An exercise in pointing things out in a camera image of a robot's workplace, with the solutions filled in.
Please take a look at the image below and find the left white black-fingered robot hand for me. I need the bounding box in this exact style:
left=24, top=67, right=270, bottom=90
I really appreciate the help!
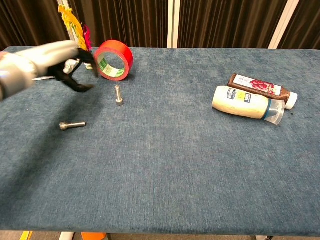
left=24, top=40, right=100, bottom=94

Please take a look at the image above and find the silver bolt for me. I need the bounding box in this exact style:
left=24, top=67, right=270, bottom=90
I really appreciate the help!
left=114, top=85, right=125, bottom=107
left=59, top=121, right=87, bottom=131

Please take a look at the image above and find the white snack bag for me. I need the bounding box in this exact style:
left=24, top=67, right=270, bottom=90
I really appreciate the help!
left=32, top=59, right=78, bottom=82

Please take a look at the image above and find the yellow pink feather shuttlecock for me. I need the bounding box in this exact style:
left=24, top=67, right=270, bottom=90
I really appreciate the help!
left=58, top=4, right=95, bottom=71

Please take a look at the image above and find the dark brown curtain panel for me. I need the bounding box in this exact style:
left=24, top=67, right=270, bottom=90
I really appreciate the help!
left=277, top=0, right=320, bottom=50
left=67, top=0, right=171, bottom=49
left=0, top=0, right=72, bottom=52
left=177, top=0, right=290, bottom=50

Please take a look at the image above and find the red tape roll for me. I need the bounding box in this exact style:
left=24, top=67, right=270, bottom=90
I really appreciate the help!
left=93, top=39, right=134, bottom=82

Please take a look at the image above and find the blue table cloth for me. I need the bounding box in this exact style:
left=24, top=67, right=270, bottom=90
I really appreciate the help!
left=0, top=45, right=320, bottom=238

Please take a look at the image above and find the orange object under table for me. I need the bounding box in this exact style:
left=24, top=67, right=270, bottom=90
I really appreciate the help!
left=80, top=232, right=107, bottom=240

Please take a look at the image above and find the white mayonnaise bottle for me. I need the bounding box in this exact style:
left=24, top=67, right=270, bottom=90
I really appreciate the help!
left=211, top=85, right=286, bottom=126

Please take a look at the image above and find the brown sauce bottle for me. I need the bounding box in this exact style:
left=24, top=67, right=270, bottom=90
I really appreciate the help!
left=226, top=73, right=299, bottom=110

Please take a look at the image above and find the white partition post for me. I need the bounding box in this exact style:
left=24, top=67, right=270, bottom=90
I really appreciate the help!
left=166, top=0, right=181, bottom=49
left=57, top=0, right=81, bottom=43
left=267, top=0, right=301, bottom=50

